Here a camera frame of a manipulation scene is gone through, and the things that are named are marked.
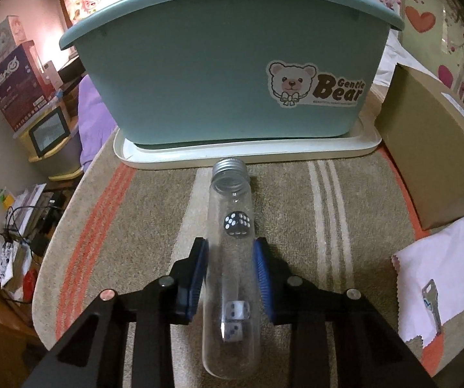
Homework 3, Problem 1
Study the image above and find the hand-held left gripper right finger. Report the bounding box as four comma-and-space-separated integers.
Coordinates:
253, 236, 438, 388

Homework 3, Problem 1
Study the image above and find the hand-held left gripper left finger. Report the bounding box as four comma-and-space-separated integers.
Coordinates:
22, 236, 210, 388

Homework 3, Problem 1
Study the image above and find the clear plastic tube bottle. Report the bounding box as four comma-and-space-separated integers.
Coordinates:
201, 157, 263, 380

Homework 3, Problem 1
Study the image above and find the white die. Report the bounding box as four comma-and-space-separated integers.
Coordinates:
224, 300, 251, 324

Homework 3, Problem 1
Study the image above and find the black die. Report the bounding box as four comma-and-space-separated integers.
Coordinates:
223, 210, 252, 238

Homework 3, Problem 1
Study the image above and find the teal plastic basin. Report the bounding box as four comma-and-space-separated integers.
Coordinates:
59, 0, 405, 146

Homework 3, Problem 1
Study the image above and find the brown cardboard box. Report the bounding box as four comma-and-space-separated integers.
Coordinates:
375, 62, 464, 231

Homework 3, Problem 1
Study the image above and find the cream plastic tray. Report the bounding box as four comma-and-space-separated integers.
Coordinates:
113, 117, 382, 169

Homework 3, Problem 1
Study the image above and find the silver key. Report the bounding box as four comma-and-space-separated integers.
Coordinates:
421, 279, 443, 337

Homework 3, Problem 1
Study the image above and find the yellow storage bin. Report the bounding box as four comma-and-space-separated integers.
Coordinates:
14, 121, 85, 180

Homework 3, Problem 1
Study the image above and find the white cloth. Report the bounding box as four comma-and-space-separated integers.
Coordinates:
391, 215, 464, 346

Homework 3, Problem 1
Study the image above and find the purple cloth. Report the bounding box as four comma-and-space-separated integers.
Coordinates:
77, 75, 120, 172

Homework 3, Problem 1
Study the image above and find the black box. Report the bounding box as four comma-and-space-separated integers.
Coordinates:
56, 59, 87, 83

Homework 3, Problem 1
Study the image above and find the dark purple box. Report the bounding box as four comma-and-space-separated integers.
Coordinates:
0, 40, 60, 130

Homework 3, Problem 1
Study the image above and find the white and pink box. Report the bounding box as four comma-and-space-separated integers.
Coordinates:
0, 15, 30, 75

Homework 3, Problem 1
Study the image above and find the heart patterned sliding door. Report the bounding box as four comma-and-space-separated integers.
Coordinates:
395, 0, 464, 130

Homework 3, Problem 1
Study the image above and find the black cable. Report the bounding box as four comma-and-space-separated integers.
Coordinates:
0, 206, 67, 304

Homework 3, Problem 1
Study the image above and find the black photo frame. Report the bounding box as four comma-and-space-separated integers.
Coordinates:
27, 107, 71, 158

